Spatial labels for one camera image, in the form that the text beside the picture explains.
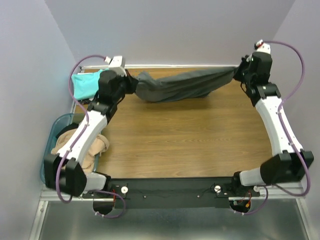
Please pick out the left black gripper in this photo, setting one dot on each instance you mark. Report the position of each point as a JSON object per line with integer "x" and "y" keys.
{"x": 132, "y": 82}

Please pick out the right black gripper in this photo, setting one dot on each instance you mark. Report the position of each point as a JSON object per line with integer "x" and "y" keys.
{"x": 245, "y": 62}

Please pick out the dark grey t-shirt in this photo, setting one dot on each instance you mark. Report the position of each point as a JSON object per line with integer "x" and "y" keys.
{"x": 187, "y": 85}

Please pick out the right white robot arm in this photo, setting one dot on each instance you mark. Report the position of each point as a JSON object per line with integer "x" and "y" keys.
{"x": 288, "y": 155}

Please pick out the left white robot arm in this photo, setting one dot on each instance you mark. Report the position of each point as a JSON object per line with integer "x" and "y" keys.
{"x": 63, "y": 170}

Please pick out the teal folded t-shirt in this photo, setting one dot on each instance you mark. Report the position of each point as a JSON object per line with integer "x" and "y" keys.
{"x": 85, "y": 85}

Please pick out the black garment in bin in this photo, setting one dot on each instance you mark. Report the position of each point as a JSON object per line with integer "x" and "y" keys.
{"x": 67, "y": 128}

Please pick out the beige crumpled t-shirt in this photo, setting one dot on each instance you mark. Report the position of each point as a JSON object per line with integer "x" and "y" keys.
{"x": 99, "y": 146}

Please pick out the teal plastic bin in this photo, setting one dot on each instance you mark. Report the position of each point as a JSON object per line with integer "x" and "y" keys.
{"x": 57, "y": 126}

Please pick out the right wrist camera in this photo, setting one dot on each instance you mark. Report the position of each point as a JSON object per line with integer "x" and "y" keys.
{"x": 261, "y": 46}

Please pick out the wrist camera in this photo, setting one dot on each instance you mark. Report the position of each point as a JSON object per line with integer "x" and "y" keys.
{"x": 116, "y": 64}
{"x": 261, "y": 46}

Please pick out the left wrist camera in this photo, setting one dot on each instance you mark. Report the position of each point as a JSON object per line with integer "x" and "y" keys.
{"x": 116, "y": 64}

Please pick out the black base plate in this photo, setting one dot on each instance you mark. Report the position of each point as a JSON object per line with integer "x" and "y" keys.
{"x": 178, "y": 192}

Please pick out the aluminium frame rail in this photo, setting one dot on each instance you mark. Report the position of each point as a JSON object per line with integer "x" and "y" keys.
{"x": 274, "y": 192}

